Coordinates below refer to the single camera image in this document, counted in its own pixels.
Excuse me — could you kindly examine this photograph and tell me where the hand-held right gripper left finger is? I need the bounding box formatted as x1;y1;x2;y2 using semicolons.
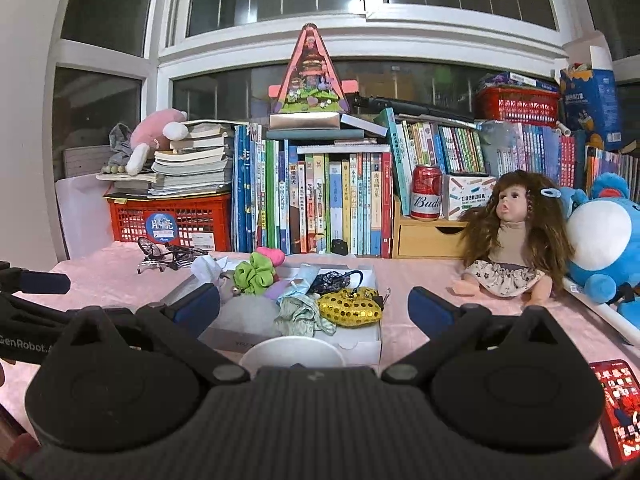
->
52;282;251;386

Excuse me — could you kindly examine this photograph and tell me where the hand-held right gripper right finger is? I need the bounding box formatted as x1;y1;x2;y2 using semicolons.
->
382;286;581;386

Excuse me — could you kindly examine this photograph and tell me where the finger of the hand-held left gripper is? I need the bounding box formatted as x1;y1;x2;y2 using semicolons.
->
0;292;76;333
0;261;71;295

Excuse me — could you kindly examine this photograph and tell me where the white cardboard box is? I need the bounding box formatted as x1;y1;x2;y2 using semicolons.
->
197;262;383;367

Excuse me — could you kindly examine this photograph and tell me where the gold sequin heart pouch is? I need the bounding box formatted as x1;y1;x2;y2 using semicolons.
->
317;286;385;329

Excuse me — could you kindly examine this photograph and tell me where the pink tablecloth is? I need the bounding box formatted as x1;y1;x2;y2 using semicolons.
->
0;240;640;461

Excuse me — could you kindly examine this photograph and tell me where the white crumpled tissue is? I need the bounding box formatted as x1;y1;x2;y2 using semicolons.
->
191;255;233;286

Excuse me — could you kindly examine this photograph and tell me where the black model bicycle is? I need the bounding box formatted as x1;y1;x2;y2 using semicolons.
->
136;236;208;275

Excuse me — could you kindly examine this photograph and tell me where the green scrunchie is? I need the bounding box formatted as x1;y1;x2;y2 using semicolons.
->
233;252;277;296

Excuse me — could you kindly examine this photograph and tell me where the wooden drawer box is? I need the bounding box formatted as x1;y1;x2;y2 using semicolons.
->
391;195;476;260

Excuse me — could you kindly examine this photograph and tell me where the white board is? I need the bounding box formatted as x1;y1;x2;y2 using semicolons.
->
54;175;118;261

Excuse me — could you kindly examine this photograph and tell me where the red plastic crate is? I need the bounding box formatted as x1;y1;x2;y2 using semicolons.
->
103;192;233;252

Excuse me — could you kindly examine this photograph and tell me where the pink scrunchie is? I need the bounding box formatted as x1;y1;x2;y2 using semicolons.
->
255;246;287;268

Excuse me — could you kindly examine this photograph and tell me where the paper cup with blue dog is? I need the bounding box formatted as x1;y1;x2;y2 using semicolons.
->
239;336;347;376

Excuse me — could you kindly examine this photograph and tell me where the dark floral scrunchie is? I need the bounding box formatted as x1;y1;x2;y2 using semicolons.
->
307;270;365;295

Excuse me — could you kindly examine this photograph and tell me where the light blue packet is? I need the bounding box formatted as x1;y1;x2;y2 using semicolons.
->
285;264;322;301

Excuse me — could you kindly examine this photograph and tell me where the red beer can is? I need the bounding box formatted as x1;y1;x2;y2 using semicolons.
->
410;164;445;222

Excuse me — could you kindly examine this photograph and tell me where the white printed carton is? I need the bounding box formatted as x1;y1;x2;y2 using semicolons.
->
442;172;497;221

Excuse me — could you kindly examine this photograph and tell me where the brown-haired doll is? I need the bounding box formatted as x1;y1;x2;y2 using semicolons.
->
452;170;576;310

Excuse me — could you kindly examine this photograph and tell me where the grey grid mat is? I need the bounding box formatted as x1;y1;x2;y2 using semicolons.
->
62;145;116;179

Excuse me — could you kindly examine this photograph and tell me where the stack of flat books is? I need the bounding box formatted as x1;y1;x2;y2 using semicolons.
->
96;120;236;197

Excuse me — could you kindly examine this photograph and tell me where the grey plush toy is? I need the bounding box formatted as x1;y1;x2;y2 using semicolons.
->
101;123;135;173

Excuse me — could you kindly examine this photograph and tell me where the white rod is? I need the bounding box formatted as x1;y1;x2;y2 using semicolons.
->
562;277;640;346

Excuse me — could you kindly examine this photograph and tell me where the row of slim books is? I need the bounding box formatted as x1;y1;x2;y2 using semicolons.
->
380;107;640;203

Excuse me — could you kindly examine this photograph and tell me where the pink plush bunny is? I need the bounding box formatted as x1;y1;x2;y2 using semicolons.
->
126;109;190;176

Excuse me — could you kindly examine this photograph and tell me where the blue plush toy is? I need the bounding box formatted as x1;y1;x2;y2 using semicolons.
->
557;172;640;328

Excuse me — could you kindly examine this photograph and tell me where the dark green flat book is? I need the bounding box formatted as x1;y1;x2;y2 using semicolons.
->
266;128;366;142

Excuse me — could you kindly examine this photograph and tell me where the red phone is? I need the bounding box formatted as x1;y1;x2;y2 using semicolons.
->
589;359;640;467

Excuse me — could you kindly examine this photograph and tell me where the long black rod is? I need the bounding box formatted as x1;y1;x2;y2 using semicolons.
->
345;91;476;123

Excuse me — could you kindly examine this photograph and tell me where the gold flat box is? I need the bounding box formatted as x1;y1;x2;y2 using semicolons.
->
269;111;342;131

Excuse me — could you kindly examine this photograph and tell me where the red plastic basket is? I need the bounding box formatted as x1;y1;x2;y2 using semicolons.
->
475;85;561;126

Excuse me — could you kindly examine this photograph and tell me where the pink triangular toy house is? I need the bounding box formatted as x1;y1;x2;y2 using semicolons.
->
267;23;349;115

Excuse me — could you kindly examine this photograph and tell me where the blue printed carton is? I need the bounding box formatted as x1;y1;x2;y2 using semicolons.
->
559;30;623;152

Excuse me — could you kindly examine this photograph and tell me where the white window frame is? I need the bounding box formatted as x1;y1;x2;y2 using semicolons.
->
50;0;640;171

